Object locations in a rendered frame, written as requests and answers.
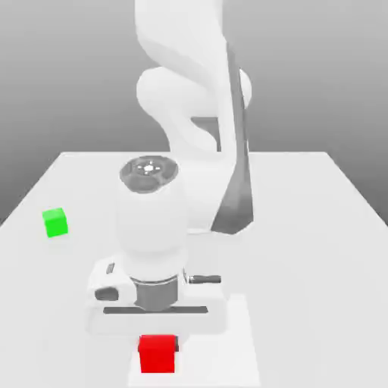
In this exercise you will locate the small red cube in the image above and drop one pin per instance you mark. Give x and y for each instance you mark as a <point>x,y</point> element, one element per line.
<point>157,354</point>

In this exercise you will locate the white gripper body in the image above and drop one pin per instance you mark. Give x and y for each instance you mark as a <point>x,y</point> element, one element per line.
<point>194,322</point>

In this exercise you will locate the small green cube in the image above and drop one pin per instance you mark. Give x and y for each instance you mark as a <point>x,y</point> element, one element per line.
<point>55,223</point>

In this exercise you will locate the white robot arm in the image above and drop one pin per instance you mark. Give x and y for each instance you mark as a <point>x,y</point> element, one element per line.
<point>151,230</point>

